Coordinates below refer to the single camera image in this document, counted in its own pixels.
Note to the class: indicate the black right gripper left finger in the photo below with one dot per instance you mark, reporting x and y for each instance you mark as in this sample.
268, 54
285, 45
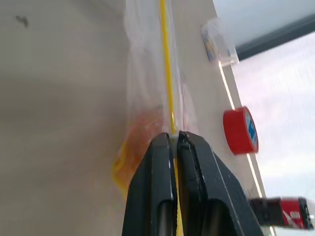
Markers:
150, 186

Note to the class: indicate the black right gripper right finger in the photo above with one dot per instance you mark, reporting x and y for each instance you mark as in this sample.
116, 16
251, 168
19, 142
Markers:
209, 186

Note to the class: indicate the clear bag with yellow zipper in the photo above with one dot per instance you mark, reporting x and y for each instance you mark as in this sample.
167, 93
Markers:
157, 73

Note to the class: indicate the red tape roll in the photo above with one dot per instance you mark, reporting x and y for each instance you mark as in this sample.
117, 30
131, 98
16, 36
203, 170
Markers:
241, 130

